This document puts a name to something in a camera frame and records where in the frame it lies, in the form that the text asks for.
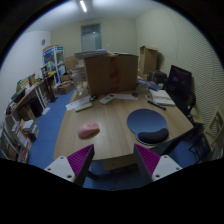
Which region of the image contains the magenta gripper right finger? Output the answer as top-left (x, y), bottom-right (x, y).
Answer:
top-left (133, 143), bottom-right (183, 184)

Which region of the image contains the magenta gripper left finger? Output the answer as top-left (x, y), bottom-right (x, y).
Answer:
top-left (44, 144), bottom-right (96, 187)

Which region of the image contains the pink computer mouse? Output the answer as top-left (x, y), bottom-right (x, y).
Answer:
top-left (77, 122), bottom-right (99, 138)

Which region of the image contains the blue mouse pad wrist rest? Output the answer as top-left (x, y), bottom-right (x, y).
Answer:
top-left (127, 109), bottom-right (169, 145)

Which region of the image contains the wooden table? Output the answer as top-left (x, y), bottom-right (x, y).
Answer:
top-left (54, 94), bottom-right (193, 171)

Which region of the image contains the white keyboard-like device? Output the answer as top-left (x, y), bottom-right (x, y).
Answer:
top-left (75, 102), bottom-right (92, 112)

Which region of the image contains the black pen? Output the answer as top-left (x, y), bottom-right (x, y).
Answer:
top-left (147, 100), bottom-right (166, 111)

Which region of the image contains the open white notebook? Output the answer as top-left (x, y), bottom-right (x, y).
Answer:
top-left (150, 90), bottom-right (175, 106)

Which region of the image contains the white remote control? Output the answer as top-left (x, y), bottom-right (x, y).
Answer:
top-left (100, 94), bottom-right (115, 105)

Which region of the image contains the wooden chair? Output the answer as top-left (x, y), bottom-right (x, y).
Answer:
top-left (189, 105), bottom-right (224, 163)

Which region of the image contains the wooden shelf desk left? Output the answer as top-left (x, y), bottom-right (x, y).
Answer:
top-left (5, 80), bottom-right (46, 120)

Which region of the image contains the black computer monitor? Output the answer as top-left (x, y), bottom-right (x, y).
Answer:
top-left (166, 65), bottom-right (192, 116)

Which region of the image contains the large cardboard box on table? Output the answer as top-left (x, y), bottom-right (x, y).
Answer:
top-left (84, 54), bottom-right (138, 96)

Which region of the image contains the blue white display fridge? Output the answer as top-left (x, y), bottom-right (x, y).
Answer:
top-left (43, 46), bottom-right (66, 84)

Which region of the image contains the window with blind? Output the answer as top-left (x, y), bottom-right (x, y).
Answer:
top-left (81, 23), bottom-right (102, 51)

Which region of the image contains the ceiling tube light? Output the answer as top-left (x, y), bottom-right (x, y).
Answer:
top-left (80, 0), bottom-right (87, 13)

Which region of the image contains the tall cardboard box by wall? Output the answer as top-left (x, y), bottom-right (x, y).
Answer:
top-left (139, 46), bottom-right (158, 74)

